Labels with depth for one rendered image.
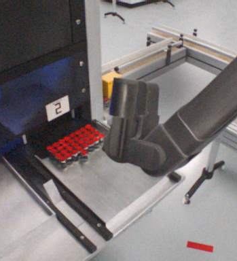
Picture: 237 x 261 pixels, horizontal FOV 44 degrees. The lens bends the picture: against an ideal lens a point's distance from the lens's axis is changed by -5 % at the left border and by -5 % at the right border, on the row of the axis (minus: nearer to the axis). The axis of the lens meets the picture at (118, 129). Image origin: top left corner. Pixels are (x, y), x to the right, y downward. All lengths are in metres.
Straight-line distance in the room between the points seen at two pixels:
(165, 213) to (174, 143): 1.57
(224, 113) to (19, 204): 0.68
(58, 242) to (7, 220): 0.17
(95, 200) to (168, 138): 0.51
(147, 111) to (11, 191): 0.61
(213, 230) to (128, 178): 1.10
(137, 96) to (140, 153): 0.09
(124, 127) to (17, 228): 0.51
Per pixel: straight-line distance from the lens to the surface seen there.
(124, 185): 0.91
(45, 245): 0.82
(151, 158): 0.40
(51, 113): 0.98
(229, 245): 1.91
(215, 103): 0.38
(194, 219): 1.96
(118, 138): 0.45
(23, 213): 0.88
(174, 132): 0.40
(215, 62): 1.60
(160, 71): 1.53
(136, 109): 0.44
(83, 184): 0.92
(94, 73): 1.03
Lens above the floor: 1.57
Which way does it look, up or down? 39 degrees down
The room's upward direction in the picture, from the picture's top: straight up
